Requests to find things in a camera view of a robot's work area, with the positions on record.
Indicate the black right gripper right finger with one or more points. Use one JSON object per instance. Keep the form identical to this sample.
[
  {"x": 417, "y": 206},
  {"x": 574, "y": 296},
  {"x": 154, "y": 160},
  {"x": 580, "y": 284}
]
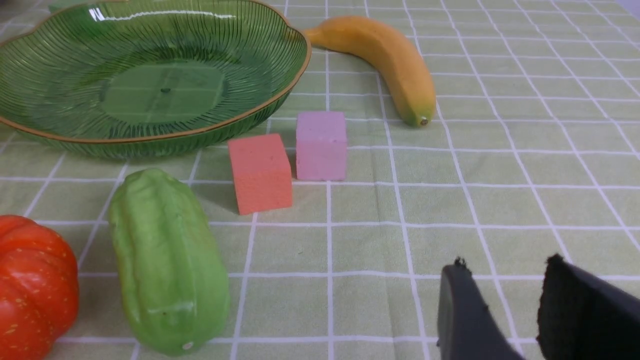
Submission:
[{"x": 582, "y": 317}]

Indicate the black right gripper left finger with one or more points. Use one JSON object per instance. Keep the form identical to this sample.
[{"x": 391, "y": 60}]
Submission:
[{"x": 466, "y": 328}]

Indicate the yellow toy banana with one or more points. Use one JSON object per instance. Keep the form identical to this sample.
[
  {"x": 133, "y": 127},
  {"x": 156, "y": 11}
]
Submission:
[{"x": 388, "y": 51}]

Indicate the green checkered tablecloth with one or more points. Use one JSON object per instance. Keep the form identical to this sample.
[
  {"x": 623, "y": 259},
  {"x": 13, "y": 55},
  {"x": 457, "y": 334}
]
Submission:
[{"x": 534, "y": 151}]

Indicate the pink foam cube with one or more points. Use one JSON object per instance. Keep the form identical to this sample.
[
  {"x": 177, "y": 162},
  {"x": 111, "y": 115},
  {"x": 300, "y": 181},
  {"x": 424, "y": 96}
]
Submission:
[{"x": 321, "y": 146}]

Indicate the orange foam cube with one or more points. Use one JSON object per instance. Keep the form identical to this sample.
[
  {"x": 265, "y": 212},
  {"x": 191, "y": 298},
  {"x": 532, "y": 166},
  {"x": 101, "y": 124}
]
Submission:
[{"x": 261, "y": 172}]

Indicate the green toy chayote gourd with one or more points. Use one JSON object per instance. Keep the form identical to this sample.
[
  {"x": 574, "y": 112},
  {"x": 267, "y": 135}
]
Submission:
[{"x": 174, "y": 284}]

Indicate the orange toy pumpkin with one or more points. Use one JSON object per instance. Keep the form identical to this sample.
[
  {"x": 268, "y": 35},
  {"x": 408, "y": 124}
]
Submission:
[{"x": 39, "y": 288}]

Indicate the green glass leaf plate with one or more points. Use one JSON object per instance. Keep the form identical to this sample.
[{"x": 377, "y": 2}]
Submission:
[{"x": 149, "y": 78}]

